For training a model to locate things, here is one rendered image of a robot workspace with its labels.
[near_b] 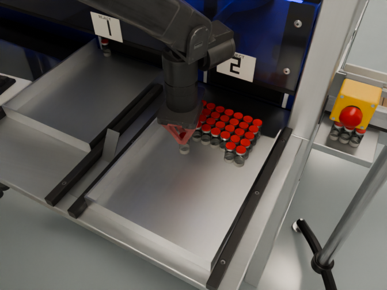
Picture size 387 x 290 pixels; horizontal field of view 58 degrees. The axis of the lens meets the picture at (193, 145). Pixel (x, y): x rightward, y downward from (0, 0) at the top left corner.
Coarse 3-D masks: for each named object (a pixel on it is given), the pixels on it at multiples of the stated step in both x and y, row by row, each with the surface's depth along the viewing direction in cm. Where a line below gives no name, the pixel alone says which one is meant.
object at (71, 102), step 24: (96, 48) 103; (48, 72) 89; (72, 72) 95; (96, 72) 95; (120, 72) 95; (144, 72) 95; (24, 96) 85; (48, 96) 88; (72, 96) 88; (96, 96) 88; (120, 96) 88; (144, 96) 86; (24, 120) 80; (48, 120) 82; (72, 120) 82; (96, 120) 82; (72, 144) 76; (96, 144) 75
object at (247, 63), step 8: (240, 56) 71; (248, 56) 70; (224, 64) 75; (240, 64) 73; (248, 64) 72; (224, 72) 76; (232, 72) 75; (240, 72) 74; (248, 72) 73; (248, 80) 74
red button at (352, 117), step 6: (348, 108) 65; (354, 108) 65; (342, 114) 65; (348, 114) 64; (354, 114) 64; (360, 114) 64; (342, 120) 66; (348, 120) 65; (354, 120) 64; (360, 120) 64; (348, 126) 66; (354, 126) 66
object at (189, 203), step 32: (160, 128) 80; (128, 160) 73; (160, 160) 73; (192, 160) 73; (256, 160) 73; (96, 192) 66; (128, 192) 68; (160, 192) 68; (192, 192) 68; (224, 192) 68; (128, 224) 61; (160, 224) 63; (192, 224) 63; (224, 224) 63; (192, 256) 57
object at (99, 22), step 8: (96, 16) 83; (104, 16) 82; (96, 24) 85; (104, 24) 84; (112, 24) 83; (96, 32) 87; (104, 32) 86; (112, 32) 84; (120, 32) 83; (120, 40) 85
